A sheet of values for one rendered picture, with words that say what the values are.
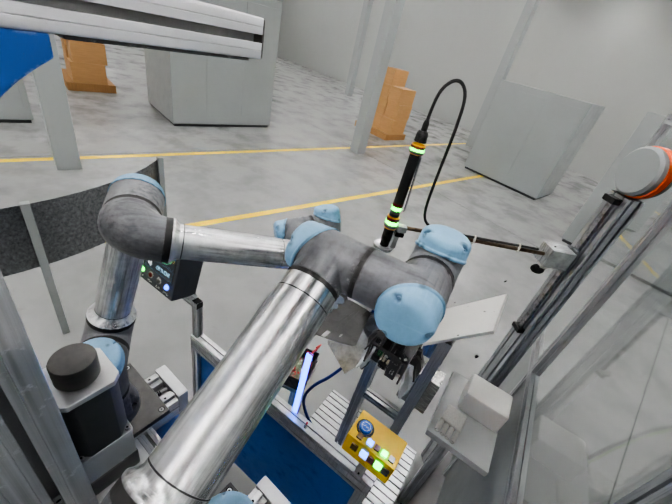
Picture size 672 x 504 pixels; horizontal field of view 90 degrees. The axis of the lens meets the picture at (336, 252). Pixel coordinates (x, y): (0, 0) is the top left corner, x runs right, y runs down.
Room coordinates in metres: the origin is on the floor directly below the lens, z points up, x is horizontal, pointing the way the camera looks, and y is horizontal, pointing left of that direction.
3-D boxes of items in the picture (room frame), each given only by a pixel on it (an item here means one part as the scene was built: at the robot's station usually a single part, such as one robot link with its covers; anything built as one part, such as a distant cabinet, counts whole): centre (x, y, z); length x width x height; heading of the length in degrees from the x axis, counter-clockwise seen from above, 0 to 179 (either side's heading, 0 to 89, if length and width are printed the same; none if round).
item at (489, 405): (0.93, -0.76, 0.91); 0.17 x 0.16 x 0.11; 64
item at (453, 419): (0.81, -0.61, 0.87); 0.15 x 0.09 x 0.02; 148
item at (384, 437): (0.56, -0.26, 1.02); 0.16 x 0.10 x 0.11; 64
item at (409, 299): (0.35, -0.10, 1.78); 0.11 x 0.11 x 0.08; 70
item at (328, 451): (0.74, 0.09, 0.82); 0.90 x 0.04 x 0.08; 64
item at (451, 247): (0.43, -0.15, 1.78); 0.09 x 0.08 x 0.11; 160
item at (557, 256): (1.12, -0.77, 1.54); 0.10 x 0.07 x 0.08; 99
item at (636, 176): (1.13, -0.87, 1.88); 0.17 x 0.15 x 0.16; 154
